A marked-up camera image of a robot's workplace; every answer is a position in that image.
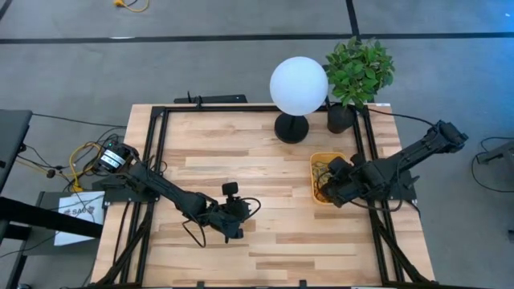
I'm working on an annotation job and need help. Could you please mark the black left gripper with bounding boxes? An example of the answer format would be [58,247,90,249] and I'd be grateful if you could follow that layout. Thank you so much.
[206,195,253,244]

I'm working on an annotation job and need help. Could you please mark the orange plastic bin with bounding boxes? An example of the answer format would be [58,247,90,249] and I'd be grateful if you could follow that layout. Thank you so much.
[309,151,349,206]

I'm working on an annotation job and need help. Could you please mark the white globe table lamp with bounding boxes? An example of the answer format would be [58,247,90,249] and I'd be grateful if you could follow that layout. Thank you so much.
[268,55,329,145]

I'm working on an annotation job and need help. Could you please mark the green potted plant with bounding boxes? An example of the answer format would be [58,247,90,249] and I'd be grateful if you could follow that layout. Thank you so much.
[322,35,396,135]

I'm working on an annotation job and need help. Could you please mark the black flat device box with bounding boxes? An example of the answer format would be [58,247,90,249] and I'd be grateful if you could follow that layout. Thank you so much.
[173,91,249,104]

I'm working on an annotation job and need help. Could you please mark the white paper sheet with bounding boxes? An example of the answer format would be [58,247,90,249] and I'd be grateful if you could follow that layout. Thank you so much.
[53,190,106,247]

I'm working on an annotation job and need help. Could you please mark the black floor stand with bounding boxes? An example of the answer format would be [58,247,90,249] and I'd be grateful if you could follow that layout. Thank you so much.
[475,138,514,165]

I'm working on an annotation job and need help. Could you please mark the grey floor case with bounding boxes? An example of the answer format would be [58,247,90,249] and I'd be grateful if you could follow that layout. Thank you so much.
[22,190,106,257]

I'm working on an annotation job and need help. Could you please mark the black side table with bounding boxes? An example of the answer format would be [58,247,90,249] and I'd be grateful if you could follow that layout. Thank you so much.
[0,108,104,289]

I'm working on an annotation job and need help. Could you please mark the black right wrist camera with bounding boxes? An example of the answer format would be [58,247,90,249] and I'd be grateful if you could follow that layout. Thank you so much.
[328,156,350,173]

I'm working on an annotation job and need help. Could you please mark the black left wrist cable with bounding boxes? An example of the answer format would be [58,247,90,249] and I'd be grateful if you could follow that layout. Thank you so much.
[182,195,263,249]

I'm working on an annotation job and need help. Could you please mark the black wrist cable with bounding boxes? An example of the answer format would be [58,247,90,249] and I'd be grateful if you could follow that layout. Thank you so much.
[348,176,404,214]
[182,195,263,249]

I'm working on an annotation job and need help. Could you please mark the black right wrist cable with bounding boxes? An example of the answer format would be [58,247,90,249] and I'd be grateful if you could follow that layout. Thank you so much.
[348,176,404,214]

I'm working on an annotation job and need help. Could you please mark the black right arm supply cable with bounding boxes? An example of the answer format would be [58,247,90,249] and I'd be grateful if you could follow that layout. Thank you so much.
[367,107,437,128]

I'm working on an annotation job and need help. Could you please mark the yellow floor cable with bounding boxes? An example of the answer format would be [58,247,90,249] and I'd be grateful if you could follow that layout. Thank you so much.
[68,140,100,193]
[113,0,150,13]

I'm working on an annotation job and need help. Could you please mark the black floor cable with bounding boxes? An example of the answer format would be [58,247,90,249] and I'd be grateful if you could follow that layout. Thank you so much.
[31,112,128,129]

